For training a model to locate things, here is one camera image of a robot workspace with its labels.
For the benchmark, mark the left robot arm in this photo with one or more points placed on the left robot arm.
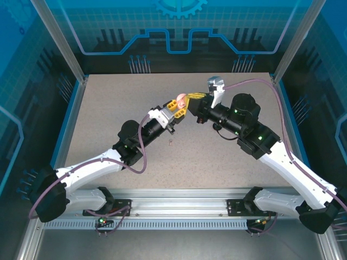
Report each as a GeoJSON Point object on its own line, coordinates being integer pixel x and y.
{"type": "Point", "coordinates": [92, 169]}

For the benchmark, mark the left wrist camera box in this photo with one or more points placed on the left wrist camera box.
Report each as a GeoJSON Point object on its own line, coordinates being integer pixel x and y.
{"type": "Point", "coordinates": [162, 116]}

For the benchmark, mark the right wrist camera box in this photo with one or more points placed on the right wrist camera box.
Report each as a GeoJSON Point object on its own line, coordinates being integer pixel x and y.
{"type": "Point", "coordinates": [215, 86]}

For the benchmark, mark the aluminium corner post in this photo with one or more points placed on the aluminium corner post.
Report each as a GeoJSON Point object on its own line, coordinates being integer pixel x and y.
{"type": "Point", "coordinates": [295, 40]}
{"type": "Point", "coordinates": [62, 43]}

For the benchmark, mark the connector with yellow plug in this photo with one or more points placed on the connector with yellow plug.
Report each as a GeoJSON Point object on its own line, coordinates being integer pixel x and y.
{"type": "Point", "coordinates": [260, 222]}

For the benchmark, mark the connector with green red lights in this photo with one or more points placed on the connector with green red lights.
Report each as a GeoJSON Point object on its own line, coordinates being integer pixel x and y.
{"type": "Point", "coordinates": [103, 220]}

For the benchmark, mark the pink round charging case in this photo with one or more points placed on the pink round charging case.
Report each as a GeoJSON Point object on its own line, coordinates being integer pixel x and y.
{"type": "Point", "coordinates": [181, 100]}

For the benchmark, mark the grey metal frame tray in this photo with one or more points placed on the grey metal frame tray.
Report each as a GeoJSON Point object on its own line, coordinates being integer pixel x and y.
{"type": "Point", "coordinates": [176, 246]}

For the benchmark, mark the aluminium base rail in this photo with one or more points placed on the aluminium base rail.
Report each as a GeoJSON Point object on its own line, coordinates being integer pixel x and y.
{"type": "Point", "coordinates": [179, 203]}

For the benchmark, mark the aluminium side frame rail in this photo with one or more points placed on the aluminium side frame rail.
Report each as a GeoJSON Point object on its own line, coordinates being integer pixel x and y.
{"type": "Point", "coordinates": [73, 108]}
{"type": "Point", "coordinates": [283, 108]}

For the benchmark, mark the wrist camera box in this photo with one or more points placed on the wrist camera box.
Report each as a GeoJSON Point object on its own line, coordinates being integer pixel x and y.
{"type": "Point", "coordinates": [162, 116]}
{"type": "Point", "coordinates": [215, 86]}

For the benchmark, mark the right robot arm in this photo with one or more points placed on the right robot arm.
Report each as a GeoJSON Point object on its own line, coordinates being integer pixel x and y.
{"type": "Point", "coordinates": [295, 176]}

